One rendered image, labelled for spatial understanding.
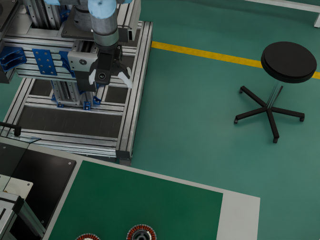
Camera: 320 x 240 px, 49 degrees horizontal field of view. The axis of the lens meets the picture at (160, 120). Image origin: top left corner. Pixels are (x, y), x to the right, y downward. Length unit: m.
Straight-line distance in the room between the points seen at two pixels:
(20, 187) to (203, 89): 1.72
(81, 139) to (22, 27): 0.77
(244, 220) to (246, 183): 0.95
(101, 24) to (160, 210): 0.76
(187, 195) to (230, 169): 1.00
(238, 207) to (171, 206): 0.27
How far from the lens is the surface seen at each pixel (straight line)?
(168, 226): 1.40
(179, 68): 2.93
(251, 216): 1.47
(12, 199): 1.11
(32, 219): 1.28
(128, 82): 1.19
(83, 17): 1.63
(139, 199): 1.44
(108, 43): 1.07
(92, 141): 2.22
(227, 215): 1.45
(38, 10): 1.85
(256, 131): 2.63
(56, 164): 1.54
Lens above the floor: 2.07
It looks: 54 degrees down
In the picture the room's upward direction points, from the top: 2 degrees clockwise
